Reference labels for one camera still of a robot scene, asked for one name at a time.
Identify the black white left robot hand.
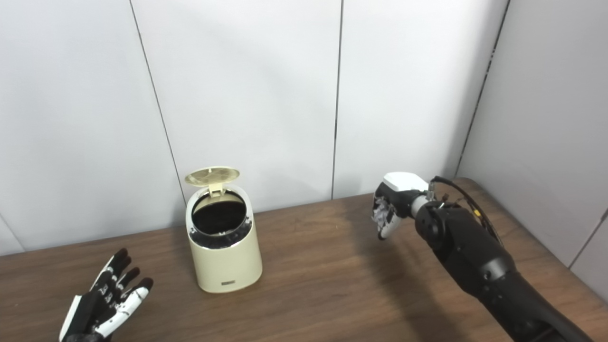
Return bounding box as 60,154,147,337
58,248,154,342

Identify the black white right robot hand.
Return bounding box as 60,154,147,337
372,172,430,241

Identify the white paper ball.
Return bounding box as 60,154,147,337
373,197,393,227

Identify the cream-colored round bin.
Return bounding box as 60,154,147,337
185,185,263,294

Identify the cream round bin lid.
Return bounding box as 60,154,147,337
184,166,240,198

